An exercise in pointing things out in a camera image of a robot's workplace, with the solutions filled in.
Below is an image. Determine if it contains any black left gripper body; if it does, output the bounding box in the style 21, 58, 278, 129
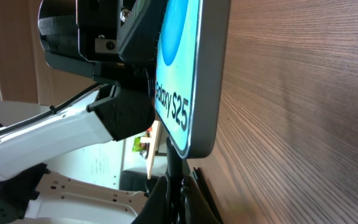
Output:
38, 0, 157, 92

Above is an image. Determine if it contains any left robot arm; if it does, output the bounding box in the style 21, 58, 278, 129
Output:
0, 1, 167, 223

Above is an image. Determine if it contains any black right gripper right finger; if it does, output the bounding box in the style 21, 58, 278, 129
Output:
181, 175, 223, 224

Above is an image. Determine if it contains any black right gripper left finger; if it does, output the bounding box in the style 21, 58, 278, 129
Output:
131, 177, 168, 224

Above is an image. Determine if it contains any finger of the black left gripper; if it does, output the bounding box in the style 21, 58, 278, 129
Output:
117, 0, 167, 65

